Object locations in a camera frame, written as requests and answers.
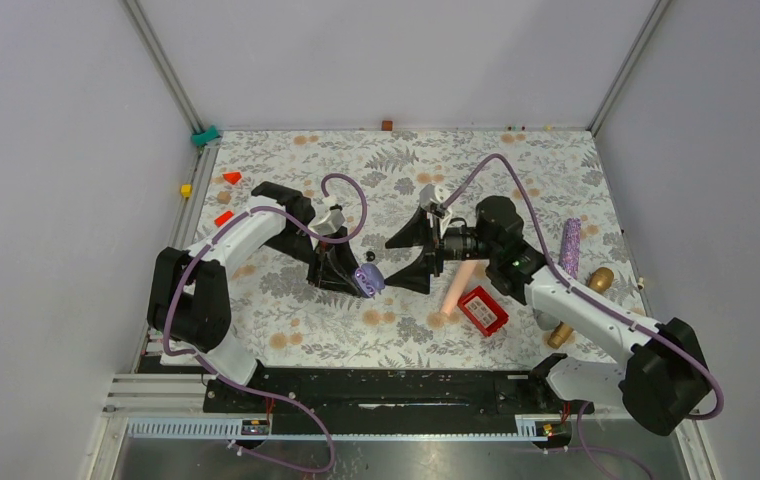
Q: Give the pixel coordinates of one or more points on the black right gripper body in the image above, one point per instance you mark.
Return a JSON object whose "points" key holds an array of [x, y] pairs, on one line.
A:
{"points": [[464, 243]]}

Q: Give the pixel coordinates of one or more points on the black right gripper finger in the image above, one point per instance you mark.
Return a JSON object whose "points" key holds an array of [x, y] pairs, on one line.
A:
{"points": [[418, 275], [417, 231]]}

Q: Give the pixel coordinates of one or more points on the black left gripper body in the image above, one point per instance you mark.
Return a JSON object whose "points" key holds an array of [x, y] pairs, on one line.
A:
{"points": [[295, 243]]}

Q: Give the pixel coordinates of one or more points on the lavender earbud charging case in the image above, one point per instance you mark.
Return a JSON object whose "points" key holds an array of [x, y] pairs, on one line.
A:
{"points": [[369, 279]]}

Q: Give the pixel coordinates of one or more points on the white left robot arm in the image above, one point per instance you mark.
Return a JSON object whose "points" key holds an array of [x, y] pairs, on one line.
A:
{"points": [[189, 299]]}

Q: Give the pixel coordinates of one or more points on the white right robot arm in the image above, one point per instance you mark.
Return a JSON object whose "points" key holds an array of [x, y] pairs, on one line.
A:
{"points": [[657, 372]]}

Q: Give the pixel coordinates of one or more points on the floral patterned mat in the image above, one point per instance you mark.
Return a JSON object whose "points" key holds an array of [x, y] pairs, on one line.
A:
{"points": [[377, 177]]}

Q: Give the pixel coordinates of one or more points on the pink cylindrical tube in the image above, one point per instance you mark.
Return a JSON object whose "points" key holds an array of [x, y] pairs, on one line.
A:
{"points": [[458, 285]]}

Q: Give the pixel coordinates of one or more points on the red plastic bin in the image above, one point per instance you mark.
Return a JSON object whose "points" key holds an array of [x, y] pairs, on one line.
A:
{"points": [[483, 311]]}

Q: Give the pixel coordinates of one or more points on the purple glitter microphone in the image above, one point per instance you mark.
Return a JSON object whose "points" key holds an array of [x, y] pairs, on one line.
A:
{"points": [[570, 247]]}

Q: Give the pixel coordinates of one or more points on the red block near gripper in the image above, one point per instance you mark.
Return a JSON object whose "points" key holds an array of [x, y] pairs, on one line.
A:
{"points": [[223, 218]]}

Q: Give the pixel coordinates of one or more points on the red wedge block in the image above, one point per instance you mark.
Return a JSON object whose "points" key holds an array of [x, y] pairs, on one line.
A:
{"points": [[232, 177]]}

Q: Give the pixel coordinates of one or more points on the grey microphone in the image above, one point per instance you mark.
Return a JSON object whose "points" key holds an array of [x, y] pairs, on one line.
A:
{"points": [[545, 321]]}

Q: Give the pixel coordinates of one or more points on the gold microphone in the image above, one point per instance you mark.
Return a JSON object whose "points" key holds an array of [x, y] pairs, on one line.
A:
{"points": [[578, 314]]}

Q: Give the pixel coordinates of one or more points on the yellow cube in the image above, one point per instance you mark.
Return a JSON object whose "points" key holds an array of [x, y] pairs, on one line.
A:
{"points": [[186, 191]]}

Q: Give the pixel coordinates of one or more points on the teal curved block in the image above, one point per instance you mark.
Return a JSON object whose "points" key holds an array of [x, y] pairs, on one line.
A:
{"points": [[201, 139]]}

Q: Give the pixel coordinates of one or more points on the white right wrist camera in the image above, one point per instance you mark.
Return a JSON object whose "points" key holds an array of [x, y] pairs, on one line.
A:
{"points": [[432, 200]]}

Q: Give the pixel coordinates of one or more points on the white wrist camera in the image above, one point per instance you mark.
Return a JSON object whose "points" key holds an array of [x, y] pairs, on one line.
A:
{"points": [[328, 223], [432, 200]]}

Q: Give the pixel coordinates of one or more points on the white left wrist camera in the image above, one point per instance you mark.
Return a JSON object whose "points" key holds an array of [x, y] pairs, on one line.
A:
{"points": [[328, 223]]}

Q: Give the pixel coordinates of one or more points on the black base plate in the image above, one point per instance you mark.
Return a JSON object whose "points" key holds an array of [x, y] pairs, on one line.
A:
{"points": [[391, 402]]}

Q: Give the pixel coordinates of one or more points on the aluminium frame rail right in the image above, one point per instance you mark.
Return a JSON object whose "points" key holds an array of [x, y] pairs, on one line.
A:
{"points": [[632, 58]]}

